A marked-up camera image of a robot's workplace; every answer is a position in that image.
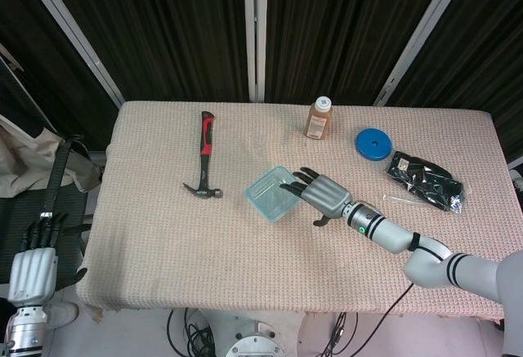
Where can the blue container lid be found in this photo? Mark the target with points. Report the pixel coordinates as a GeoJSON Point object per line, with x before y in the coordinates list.
{"type": "Point", "coordinates": [265, 193]}

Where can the black mesh chair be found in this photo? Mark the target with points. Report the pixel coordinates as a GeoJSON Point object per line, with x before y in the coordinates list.
{"type": "Point", "coordinates": [24, 210]}

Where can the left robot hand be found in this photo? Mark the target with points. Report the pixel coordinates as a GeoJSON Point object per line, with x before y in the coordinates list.
{"type": "Point", "coordinates": [32, 273]}

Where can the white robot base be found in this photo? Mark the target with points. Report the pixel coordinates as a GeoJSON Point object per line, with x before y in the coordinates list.
{"type": "Point", "coordinates": [253, 340]}

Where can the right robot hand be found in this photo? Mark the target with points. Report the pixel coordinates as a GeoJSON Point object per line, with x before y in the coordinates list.
{"type": "Point", "coordinates": [327, 195]}

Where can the blue round disc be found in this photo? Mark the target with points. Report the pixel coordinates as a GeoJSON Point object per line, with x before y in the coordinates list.
{"type": "Point", "coordinates": [374, 144]}

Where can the beige jacket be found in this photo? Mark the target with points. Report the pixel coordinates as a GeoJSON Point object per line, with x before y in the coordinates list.
{"type": "Point", "coordinates": [24, 161]}

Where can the black pleated curtain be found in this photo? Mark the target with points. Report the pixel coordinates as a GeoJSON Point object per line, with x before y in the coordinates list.
{"type": "Point", "coordinates": [335, 30]}
{"type": "Point", "coordinates": [32, 59]}
{"type": "Point", "coordinates": [163, 30]}
{"type": "Point", "coordinates": [482, 54]}

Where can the beige waffle tablecloth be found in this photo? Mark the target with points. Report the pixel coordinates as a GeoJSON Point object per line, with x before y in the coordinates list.
{"type": "Point", "coordinates": [163, 251]}

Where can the brown bottle white cap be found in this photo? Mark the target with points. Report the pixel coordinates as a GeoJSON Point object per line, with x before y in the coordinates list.
{"type": "Point", "coordinates": [317, 122]}

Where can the clear plastic container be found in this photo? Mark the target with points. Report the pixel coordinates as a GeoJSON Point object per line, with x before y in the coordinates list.
{"type": "Point", "coordinates": [273, 220]}

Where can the red black claw hammer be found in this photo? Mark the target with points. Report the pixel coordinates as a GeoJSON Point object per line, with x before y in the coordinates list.
{"type": "Point", "coordinates": [206, 144]}

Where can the white metal frame post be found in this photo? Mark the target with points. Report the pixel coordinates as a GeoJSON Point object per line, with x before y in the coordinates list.
{"type": "Point", "coordinates": [255, 34]}
{"type": "Point", "coordinates": [417, 42]}
{"type": "Point", "coordinates": [73, 34]}

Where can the white shoe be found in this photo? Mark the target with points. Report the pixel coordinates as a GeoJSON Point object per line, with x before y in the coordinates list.
{"type": "Point", "coordinates": [63, 314]}

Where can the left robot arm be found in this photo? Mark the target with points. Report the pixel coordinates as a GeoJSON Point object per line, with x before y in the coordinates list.
{"type": "Point", "coordinates": [24, 330]}

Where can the black item in plastic bag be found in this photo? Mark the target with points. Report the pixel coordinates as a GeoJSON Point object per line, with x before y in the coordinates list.
{"type": "Point", "coordinates": [429, 181]}

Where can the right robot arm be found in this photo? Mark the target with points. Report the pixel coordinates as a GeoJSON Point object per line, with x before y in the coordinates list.
{"type": "Point", "coordinates": [433, 267]}

